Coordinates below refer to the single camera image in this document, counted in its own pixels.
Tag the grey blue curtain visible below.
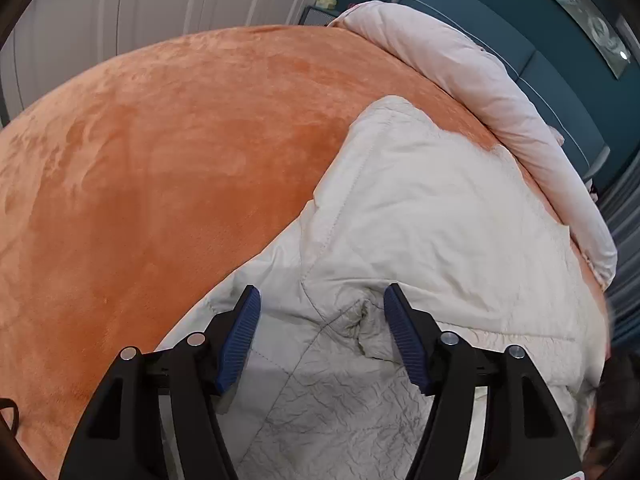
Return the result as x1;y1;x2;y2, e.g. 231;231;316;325
598;152;640;352

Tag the yellow tissue box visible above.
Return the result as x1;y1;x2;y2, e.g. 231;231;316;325
314;0;336;10

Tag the dark nightstand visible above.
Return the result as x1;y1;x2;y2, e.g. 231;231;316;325
298;6;340;26

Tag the white panelled wardrobe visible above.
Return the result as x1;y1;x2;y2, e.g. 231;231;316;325
1;0;317;119

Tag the cream white quilted jacket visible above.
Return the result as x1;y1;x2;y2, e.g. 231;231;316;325
163;96;606;479

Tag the pale pink rolled duvet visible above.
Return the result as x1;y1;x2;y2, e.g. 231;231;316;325
330;0;617;288

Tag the teal upholstered headboard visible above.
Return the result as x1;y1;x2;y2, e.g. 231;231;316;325
390;0;611;184

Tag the orange velvet bed cover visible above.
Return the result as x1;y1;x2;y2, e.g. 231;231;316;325
1;27;603;478

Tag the framed wall picture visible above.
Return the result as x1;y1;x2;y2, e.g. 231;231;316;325
554;0;632;79

